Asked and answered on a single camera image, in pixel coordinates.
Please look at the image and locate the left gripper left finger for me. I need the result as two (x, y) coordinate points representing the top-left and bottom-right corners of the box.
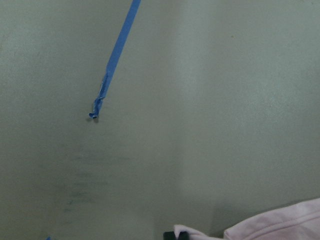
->
(163, 231), (176, 240)

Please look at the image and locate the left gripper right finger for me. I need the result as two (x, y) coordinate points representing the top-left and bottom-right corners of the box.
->
(178, 231), (188, 240)

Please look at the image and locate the pink Snoopy t-shirt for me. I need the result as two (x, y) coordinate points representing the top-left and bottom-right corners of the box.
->
(173, 197), (320, 240)

